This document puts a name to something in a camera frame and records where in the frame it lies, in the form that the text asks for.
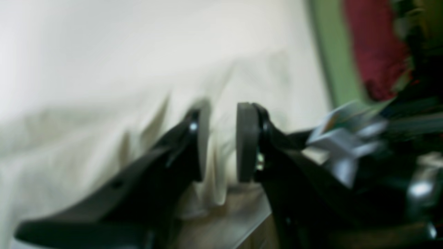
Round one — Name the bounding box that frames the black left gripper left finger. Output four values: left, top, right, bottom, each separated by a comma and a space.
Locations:
14, 100, 211, 249

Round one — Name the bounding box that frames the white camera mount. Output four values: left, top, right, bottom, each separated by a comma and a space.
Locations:
307, 101, 388, 189

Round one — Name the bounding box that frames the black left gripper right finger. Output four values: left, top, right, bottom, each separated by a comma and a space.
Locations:
237, 102, 440, 249

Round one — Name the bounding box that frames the beige t-shirt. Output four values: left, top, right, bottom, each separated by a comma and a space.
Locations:
1, 52, 297, 249

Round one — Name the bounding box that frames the red cloth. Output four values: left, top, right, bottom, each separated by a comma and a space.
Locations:
343, 0, 409, 101

